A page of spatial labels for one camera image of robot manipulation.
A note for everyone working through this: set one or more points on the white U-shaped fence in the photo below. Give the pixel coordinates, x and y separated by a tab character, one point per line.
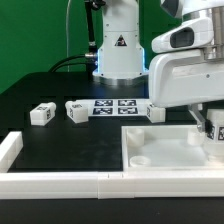
102	185

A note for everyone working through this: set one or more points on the white square tabletop tray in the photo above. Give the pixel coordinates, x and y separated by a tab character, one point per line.
172	147

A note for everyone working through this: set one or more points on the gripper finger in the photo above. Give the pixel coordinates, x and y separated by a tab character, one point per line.
195	111

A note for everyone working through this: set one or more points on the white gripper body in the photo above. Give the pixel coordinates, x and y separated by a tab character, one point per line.
184	78

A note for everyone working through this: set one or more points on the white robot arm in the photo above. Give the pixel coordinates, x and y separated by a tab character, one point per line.
120	59

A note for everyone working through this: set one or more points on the fiducial marker sheet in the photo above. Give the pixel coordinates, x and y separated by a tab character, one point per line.
115	107

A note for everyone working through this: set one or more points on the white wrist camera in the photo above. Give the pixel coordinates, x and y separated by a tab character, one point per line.
190	34

